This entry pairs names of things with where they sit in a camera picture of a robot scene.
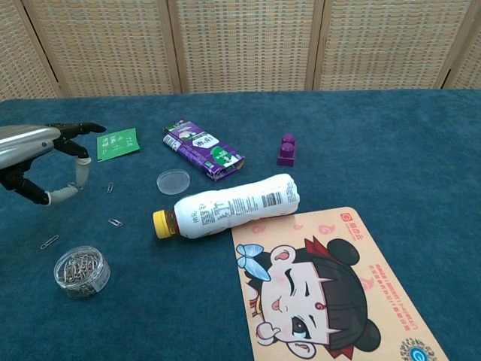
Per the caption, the purple toy brick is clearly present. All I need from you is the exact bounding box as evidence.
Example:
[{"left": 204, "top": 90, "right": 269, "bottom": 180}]
[{"left": 277, "top": 133, "right": 298, "bottom": 168}]

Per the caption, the green tea sachet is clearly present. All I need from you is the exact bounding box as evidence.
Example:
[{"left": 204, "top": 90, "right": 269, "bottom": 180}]
[{"left": 95, "top": 127, "right": 142, "bottom": 163}]

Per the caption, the cartoon girl mouse pad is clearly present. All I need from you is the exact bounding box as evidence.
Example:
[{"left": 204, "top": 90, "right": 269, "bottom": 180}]
[{"left": 231, "top": 205, "right": 450, "bottom": 361}]

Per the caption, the purple milk carton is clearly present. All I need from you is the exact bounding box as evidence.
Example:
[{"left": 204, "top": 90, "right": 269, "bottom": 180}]
[{"left": 162, "top": 120, "right": 247, "bottom": 183}]

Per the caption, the woven folding screen panel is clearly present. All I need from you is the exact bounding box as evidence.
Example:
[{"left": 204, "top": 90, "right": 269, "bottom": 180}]
[
  {"left": 313, "top": 0, "right": 473, "bottom": 92},
  {"left": 22, "top": 0, "right": 183, "bottom": 97},
  {"left": 0, "top": 0, "right": 63, "bottom": 102},
  {"left": 445, "top": 0, "right": 481, "bottom": 91},
  {"left": 167, "top": 0, "right": 326, "bottom": 93}
]

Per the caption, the clear round lid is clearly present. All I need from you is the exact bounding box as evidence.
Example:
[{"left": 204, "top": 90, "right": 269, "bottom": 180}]
[{"left": 156, "top": 168, "right": 191, "bottom": 195}]

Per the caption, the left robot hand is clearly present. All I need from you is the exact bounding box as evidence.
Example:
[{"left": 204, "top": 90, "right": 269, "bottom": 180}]
[{"left": 0, "top": 122, "right": 107, "bottom": 206}]

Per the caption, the round container of clips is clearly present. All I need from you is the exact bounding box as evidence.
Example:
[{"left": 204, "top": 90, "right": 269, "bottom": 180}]
[{"left": 53, "top": 245, "right": 112, "bottom": 300}]

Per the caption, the teal felt table cover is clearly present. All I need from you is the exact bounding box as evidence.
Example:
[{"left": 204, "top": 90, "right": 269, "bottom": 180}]
[{"left": 0, "top": 89, "right": 481, "bottom": 361}]

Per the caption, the white bottle yellow cap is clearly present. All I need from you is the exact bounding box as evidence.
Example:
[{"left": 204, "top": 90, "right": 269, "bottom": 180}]
[{"left": 152, "top": 171, "right": 301, "bottom": 240}]

